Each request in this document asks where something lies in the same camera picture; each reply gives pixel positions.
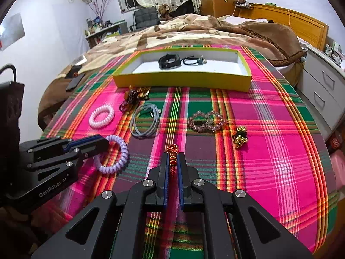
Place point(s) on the black office chair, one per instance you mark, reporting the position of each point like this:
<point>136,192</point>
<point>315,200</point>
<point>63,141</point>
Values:
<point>145,14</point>

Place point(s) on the wall poster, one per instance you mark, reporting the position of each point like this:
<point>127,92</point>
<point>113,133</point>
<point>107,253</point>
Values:
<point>12,31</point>

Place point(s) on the group of bottles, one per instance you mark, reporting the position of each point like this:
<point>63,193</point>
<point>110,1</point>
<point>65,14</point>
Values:
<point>94,25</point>

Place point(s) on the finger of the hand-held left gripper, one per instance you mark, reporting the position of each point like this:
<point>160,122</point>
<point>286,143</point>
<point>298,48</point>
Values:
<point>89,151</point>
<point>82,142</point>

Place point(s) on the pink green plaid cloth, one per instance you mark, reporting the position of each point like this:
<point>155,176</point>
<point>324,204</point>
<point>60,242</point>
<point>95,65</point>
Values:
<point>269,140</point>

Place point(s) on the window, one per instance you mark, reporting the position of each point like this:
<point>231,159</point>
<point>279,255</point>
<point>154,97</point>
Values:
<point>126,0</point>

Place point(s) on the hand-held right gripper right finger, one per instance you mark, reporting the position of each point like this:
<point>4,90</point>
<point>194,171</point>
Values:
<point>180,186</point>

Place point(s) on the brown patterned blanket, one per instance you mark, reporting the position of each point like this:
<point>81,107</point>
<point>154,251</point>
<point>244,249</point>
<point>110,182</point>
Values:
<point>188,29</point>

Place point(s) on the wooden headboard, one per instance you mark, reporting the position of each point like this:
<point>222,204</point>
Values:
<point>302,21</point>

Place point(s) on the brown teddy bear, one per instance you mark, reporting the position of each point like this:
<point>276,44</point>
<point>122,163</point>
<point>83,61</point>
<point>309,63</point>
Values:
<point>163,10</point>

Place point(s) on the black smart band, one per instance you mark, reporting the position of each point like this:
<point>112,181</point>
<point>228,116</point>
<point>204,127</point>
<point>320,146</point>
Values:
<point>162,63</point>

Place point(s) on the yellow-green cardboard box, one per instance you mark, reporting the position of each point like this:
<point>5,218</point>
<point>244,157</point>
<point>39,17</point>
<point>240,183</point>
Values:
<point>188,81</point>

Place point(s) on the black phone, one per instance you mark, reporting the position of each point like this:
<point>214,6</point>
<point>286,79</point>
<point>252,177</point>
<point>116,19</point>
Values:
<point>75,82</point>

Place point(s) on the eyeglasses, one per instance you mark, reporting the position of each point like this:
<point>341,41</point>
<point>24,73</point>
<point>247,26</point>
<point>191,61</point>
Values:
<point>334,54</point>

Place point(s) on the power strip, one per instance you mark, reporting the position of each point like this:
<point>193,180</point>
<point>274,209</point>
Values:
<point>242,4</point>

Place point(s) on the dried purple branches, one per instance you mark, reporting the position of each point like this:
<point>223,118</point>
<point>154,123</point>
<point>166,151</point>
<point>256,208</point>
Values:
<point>100,6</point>

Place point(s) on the black bag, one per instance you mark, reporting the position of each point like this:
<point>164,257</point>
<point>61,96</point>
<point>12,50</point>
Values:
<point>186,6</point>

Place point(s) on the rhinestone hair clip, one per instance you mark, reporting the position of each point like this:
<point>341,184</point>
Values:
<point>215,125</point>

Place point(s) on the small white box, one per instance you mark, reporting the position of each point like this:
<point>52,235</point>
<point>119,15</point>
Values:
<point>80,60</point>

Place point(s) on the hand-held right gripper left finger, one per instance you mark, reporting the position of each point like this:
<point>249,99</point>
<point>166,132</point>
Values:
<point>166,179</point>

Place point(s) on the pink plastic container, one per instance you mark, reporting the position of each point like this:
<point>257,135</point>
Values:
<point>338,170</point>

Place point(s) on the white pillow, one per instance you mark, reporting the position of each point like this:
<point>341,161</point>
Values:
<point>242,19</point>

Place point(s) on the dark phone with red charm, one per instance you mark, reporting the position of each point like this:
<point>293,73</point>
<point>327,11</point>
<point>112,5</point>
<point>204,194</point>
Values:
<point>76,68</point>

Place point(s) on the white nightstand with drawers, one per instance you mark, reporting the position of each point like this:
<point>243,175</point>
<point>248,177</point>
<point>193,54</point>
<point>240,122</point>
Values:
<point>323,86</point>

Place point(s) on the white desk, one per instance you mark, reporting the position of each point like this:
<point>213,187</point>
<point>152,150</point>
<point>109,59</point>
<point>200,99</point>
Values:
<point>107,28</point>

